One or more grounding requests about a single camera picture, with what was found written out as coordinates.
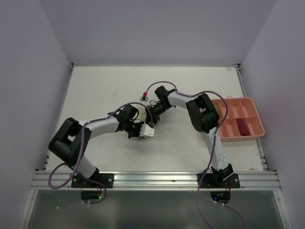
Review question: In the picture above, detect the pale green underwear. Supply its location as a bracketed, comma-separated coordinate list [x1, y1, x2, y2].
[136, 106, 147, 122]

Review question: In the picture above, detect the olive and cream underwear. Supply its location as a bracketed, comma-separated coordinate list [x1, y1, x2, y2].
[213, 104, 223, 119]

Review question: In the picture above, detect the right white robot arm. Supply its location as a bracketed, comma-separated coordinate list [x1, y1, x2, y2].
[146, 86, 234, 187]

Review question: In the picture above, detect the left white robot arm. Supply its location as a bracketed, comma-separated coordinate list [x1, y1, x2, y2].
[48, 103, 150, 189]

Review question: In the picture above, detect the dark red rolled underwear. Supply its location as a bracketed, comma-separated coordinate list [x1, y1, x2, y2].
[236, 118, 250, 136]

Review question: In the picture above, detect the pink divided tray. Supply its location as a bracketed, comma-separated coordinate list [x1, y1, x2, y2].
[219, 97, 265, 142]

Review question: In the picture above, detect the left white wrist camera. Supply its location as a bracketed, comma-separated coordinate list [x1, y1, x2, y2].
[139, 124, 155, 138]

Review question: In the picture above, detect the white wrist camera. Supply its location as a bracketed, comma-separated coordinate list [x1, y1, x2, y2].
[140, 92, 148, 102]
[139, 124, 155, 138]

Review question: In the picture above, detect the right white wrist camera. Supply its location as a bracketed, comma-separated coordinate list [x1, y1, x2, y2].
[140, 92, 148, 102]

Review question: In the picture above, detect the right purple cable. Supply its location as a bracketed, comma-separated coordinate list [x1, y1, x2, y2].
[143, 81, 246, 229]

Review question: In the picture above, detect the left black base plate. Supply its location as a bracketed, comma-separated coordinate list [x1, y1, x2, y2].
[71, 173, 114, 188]

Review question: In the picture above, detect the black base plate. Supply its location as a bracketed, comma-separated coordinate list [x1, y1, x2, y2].
[71, 173, 114, 188]
[196, 171, 241, 189]

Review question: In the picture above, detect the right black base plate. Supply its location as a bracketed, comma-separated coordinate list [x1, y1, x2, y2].
[196, 171, 241, 189]

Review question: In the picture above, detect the aluminium mounting rail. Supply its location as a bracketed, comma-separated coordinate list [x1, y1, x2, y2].
[30, 169, 281, 191]

